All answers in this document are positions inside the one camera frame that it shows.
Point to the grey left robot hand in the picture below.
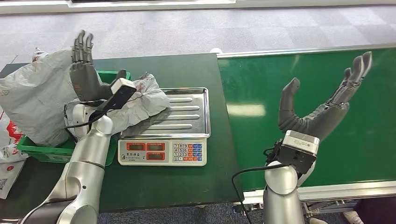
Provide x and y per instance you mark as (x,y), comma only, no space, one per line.
(86,80)

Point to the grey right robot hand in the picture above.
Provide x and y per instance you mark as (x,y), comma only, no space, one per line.
(315,123)

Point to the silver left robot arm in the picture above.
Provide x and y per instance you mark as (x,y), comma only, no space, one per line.
(83,173)

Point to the large grey red-print mailer package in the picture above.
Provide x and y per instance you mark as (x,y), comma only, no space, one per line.
(37,99)

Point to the green conveyor belt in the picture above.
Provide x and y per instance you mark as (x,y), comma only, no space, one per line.
(263,86)

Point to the white mailer package red print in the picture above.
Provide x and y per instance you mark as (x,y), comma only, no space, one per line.
(9,136)

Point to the white mailer package QR code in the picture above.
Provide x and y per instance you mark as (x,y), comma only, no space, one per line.
(7,179)

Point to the green plastic crate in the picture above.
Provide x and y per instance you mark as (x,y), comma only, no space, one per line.
(46,151)

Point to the person's shoe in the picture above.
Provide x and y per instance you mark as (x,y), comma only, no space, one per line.
(352,218)

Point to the white electronic scale body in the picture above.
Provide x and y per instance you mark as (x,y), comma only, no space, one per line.
(164,153)

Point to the person's leg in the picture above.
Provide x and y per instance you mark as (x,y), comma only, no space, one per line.
(377,211)

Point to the white round cap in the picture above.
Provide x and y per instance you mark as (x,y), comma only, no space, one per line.
(215,50)

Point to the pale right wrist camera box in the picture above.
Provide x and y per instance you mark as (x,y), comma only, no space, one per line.
(298,148)

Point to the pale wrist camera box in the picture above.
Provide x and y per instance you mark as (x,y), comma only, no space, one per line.
(120,94)
(298,148)

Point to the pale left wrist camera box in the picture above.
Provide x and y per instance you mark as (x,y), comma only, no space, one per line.
(120,94)

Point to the metal conveyor support frame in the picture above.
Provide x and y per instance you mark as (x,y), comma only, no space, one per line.
(328,207)

